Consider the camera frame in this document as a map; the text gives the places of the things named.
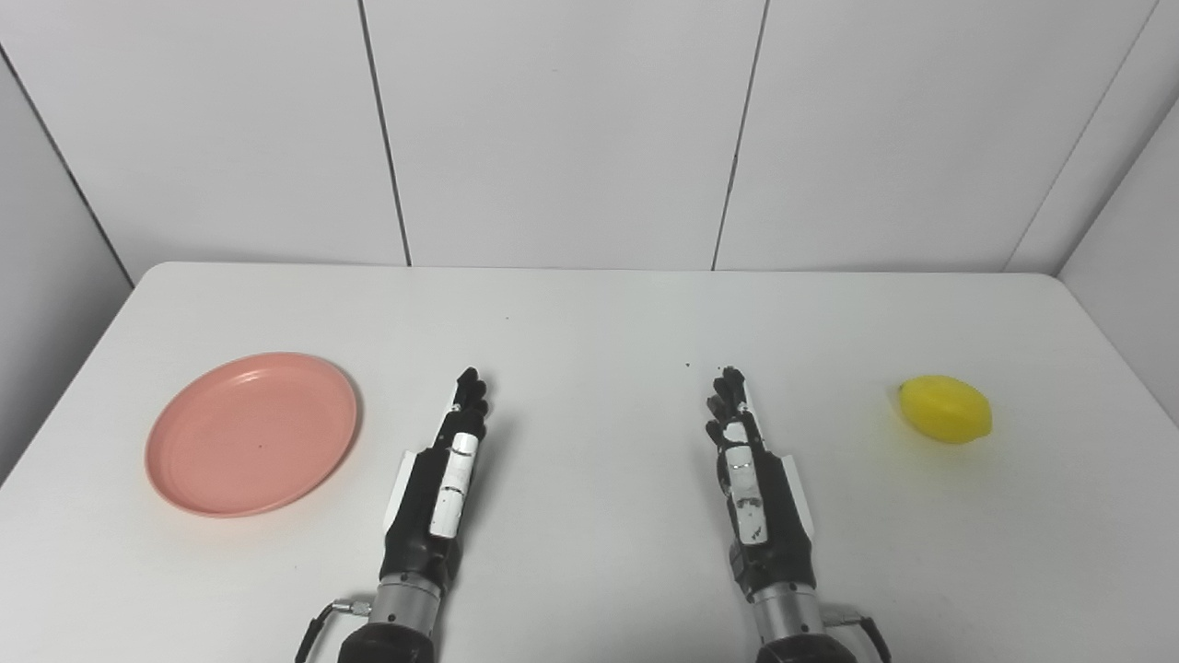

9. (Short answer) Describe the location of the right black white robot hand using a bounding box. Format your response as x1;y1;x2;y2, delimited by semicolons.
705;366;819;599

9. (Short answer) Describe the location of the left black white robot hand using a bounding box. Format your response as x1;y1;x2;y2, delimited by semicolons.
379;366;490;593

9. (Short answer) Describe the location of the pink round plate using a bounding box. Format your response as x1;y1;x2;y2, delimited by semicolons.
145;352;360;518

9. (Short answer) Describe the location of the yellow lemon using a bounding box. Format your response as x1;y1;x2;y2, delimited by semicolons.
898;375;994;445

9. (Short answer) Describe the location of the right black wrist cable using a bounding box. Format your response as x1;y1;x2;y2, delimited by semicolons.
822;605;893;663

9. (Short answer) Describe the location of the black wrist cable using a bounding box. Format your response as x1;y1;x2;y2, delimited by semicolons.
822;605;893;663
295;599;373;663

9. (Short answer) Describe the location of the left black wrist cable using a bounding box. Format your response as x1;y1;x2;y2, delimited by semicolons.
295;599;373;663

